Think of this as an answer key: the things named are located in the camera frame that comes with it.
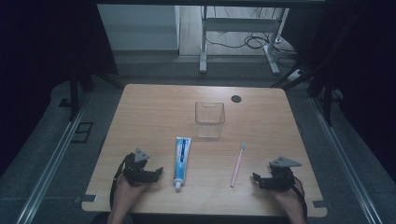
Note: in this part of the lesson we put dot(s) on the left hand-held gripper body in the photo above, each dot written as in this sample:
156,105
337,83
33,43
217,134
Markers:
135,172

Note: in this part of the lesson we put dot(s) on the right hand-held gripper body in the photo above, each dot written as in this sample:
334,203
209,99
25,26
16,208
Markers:
281,179

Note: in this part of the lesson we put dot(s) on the blue white toothpaste tube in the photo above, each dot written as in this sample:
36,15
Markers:
182,161

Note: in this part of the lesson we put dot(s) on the pink toothbrush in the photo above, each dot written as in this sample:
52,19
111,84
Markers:
237,166

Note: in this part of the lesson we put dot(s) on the clear plastic cup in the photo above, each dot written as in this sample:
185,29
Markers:
210,119

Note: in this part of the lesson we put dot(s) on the person's right hand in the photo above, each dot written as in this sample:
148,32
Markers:
288,199

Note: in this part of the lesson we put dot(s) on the person's left hand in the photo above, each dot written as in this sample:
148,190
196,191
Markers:
126,196

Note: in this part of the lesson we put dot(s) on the grey tape piece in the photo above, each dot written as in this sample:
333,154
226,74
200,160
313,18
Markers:
319,204
85,198

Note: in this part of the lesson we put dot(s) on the black round table grommet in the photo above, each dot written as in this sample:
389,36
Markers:
236,99

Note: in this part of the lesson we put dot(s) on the black metal stand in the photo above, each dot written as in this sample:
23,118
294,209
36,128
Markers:
74,93
327,102

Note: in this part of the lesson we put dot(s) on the white power strip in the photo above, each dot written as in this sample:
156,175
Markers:
295,74

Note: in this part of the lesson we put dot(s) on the dark curtain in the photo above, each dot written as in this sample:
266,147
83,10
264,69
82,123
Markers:
367,62
37,62

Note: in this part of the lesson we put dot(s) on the grey metal floor rail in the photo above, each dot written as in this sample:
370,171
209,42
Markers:
49,174
345,161

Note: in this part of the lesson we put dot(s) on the white metal desk frame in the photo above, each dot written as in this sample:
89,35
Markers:
203,46

